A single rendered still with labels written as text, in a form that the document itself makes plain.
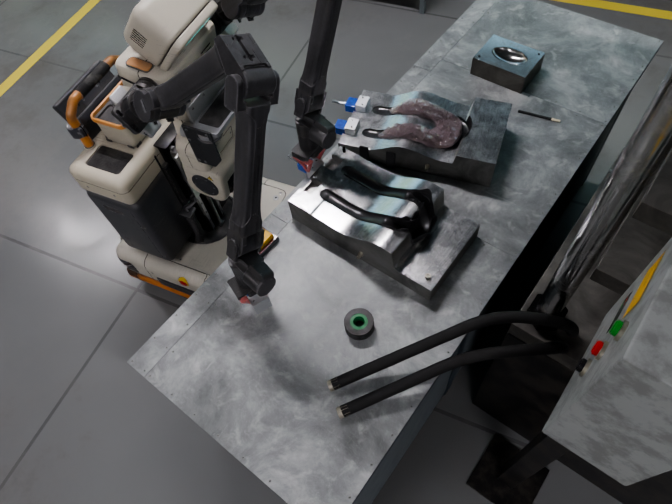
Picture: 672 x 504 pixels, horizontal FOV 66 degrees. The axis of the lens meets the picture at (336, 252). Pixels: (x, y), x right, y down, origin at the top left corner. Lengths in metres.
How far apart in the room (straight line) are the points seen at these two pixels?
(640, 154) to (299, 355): 0.91
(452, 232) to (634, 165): 0.65
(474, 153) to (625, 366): 1.01
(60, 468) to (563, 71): 2.44
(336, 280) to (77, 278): 1.63
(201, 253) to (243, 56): 1.32
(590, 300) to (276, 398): 0.88
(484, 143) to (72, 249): 2.09
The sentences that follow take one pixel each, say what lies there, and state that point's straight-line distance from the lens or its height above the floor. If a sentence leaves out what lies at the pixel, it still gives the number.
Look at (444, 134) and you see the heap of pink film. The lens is 1.70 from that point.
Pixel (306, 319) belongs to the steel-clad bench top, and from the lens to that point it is 1.45.
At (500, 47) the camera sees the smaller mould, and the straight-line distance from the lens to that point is 2.07.
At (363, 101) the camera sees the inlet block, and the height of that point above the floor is 0.88.
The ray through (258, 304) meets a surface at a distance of 1.44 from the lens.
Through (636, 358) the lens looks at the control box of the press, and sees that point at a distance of 0.75.
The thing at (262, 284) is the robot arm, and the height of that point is 1.04.
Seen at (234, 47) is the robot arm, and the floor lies 1.48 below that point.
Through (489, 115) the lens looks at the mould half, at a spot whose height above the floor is 0.91.
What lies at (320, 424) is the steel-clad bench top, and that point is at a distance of 1.36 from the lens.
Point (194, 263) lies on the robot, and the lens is 2.27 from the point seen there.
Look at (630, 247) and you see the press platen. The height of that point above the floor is 1.04.
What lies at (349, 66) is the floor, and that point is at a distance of 3.37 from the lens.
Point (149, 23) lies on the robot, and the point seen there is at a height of 1.36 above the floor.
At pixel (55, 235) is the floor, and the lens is 3.05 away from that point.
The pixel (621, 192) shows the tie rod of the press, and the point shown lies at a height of 1.36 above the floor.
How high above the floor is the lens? 2.11
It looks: 58 degrees down
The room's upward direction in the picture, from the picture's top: 9 degrees counter-clockwise
